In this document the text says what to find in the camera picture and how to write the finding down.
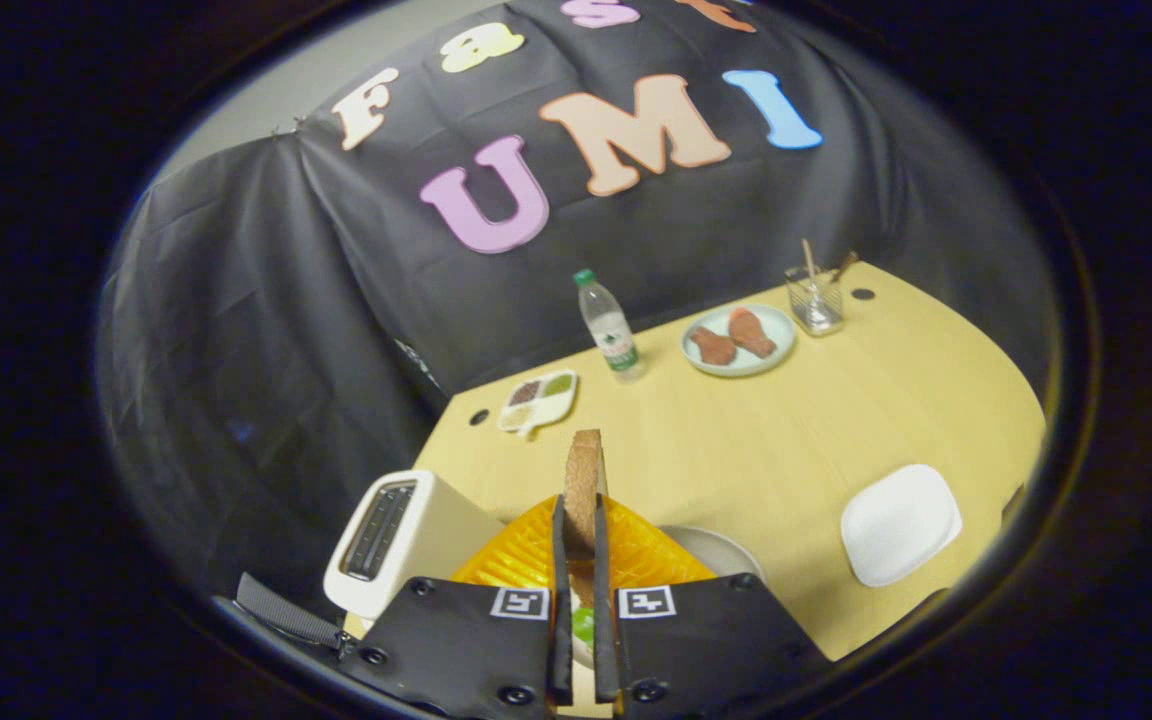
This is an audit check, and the white square plate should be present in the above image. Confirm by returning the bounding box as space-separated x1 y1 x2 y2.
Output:
840 463 964 588

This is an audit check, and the white divided seasoning dish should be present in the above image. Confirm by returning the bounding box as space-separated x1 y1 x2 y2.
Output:
497 370 579 439

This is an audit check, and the toasted bread slice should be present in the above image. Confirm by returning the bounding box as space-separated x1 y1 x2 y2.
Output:
564 429 609 606

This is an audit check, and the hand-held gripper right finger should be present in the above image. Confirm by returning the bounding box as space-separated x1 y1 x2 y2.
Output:
591 495 832 720

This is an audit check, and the pale blue round plate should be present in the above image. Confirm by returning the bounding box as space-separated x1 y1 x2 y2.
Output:
680 303 797 378

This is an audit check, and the cream round plate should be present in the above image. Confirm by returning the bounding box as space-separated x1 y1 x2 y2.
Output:
572 525 767 671

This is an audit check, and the clear plastic water bottle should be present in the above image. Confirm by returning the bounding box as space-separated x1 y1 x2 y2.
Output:
573 268 645 383

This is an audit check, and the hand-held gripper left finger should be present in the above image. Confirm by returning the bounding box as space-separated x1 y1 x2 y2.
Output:
341 495 575 720

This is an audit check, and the white toaster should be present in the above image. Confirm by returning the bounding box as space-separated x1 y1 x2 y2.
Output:
323 470 505 621

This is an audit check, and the clear square glass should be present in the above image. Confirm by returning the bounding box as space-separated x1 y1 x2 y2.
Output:
785 264 845 337

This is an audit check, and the brown meat piece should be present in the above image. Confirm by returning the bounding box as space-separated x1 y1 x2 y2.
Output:
688 326 737 367
727 308 777 359

